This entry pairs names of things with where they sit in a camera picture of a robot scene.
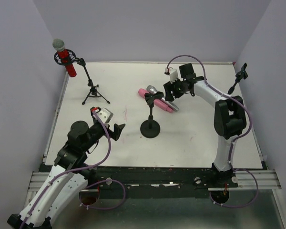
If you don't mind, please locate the silver microphone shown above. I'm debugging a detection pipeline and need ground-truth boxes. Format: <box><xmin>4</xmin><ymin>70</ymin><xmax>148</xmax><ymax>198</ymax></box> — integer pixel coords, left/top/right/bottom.
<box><xmin>146</xmin><ymin>85</ymin><xmax>179</xmax><ymax>112</ymax></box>

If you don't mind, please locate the pink microphone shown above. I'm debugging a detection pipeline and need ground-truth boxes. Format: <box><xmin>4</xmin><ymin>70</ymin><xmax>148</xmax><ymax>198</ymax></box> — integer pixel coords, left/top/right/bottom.
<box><xmin>138</xmin><ymin>88</ymin><xmax>174</xmax><ymax>113</ymax></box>

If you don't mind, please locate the black round-base stand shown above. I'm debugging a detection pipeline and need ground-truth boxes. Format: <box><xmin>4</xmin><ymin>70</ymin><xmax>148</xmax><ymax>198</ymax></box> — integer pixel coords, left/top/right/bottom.
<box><xmin>140</xmin><ymin>92</ymin><xmax>163</xmax><ymax>138</ymax></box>
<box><xmin>228</xmin><ymin>63</ymin><xmax>248</xmax><ymax>95</ymax></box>

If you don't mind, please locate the black tripod microphone stand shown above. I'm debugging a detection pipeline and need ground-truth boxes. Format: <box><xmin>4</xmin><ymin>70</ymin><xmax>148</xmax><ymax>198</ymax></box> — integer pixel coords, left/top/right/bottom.
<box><xmin>53</xmin><ymin>49</ymin><xmax>111</xmax><ymax>105</ymax></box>

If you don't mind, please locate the red glitter microphone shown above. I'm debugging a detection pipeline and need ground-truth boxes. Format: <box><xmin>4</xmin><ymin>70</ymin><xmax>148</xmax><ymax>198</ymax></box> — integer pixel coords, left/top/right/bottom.
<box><xmin>52</xmin><ymin>39</ymin><xmax>77</xmax><ymax>77</ymax></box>

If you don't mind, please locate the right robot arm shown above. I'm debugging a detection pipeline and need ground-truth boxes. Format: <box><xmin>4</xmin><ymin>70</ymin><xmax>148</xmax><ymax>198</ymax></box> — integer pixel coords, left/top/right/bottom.
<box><xmin>163</xmin><ymin>63</ymin><xmax>246</xmax><ymax>182</ymax></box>

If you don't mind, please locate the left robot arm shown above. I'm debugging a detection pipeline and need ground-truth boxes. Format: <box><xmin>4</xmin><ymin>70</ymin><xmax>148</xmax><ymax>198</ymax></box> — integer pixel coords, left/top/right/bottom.
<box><xmin>7</xmin><ymin>119</ymin><xmax>125</xmax><ymax>229</ymax></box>

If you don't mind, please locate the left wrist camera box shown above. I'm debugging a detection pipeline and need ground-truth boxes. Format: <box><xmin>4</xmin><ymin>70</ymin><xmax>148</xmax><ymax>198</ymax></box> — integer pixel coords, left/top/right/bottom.
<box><xmin>90</xmin><ymin>107</ymin><xmax>113</xmax><ymax>124</ymax></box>

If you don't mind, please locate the black mounting rail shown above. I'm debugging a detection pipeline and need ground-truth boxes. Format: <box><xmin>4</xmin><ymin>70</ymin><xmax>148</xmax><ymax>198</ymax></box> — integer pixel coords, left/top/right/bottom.
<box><xmin>39</xmin><ymin>163</ymin><xmax>239</xmax><ymax>200</ymax></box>

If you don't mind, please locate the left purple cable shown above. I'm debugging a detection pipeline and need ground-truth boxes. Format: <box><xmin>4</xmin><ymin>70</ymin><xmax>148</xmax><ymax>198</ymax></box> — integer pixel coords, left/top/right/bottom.
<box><xmin>20</xmin><ymin>109</ymin><xmax>127</xmax><ymax>229</ymax></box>

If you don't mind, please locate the aluminium frame rail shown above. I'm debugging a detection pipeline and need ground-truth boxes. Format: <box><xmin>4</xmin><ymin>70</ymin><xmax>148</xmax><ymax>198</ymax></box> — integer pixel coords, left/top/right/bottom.
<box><xmin>28</xmin><ymin>62</ymin><xmax>281</xmax><ymax>191</ymax></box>

